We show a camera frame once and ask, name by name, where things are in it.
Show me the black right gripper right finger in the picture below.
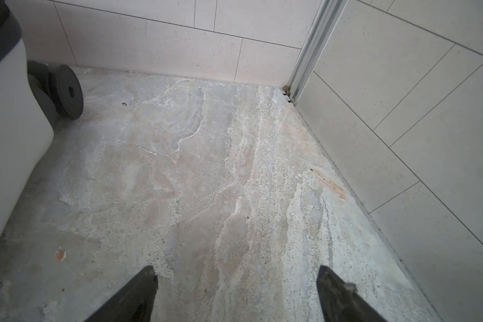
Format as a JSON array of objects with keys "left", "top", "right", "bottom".
[{"left": 316, "top": 265, "right": 386, "bottom": 322}]

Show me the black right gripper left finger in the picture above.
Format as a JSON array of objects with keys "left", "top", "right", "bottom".
[{"left": 85, "top": 266, "right": 158, "bottom": 322}]

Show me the black and white suitcase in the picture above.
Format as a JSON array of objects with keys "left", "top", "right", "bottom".
[{"left": 0, "top": 1, "right": 84, "bottom": 236}]

